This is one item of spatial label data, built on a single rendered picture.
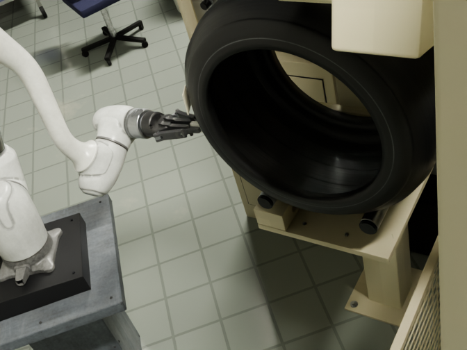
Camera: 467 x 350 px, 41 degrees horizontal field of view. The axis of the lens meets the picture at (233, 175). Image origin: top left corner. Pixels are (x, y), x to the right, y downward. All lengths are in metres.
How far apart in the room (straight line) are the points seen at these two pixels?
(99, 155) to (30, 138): 2.17
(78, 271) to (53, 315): 0.15
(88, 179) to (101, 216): 0.35
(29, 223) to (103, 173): 0.26
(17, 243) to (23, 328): 0.25
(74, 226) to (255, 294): 0.86
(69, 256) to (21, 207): 0.22
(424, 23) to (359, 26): 0.07
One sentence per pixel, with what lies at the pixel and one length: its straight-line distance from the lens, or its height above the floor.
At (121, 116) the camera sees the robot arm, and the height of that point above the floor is 1.03.
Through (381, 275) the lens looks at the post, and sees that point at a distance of 2.30.
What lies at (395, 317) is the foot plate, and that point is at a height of 0.01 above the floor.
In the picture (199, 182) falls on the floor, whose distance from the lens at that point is 3.11.
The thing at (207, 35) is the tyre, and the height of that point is 1.40.
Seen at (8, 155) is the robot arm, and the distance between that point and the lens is 2.03.
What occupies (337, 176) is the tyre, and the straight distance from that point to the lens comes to 1.62.
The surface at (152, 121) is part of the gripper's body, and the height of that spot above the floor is 1.03.
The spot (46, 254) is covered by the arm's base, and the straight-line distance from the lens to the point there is 1.98.
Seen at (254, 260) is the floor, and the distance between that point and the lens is 2.67.
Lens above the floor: 2.02
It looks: 41 degrees down
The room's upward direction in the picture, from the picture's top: 18 degrees counter-clockwise
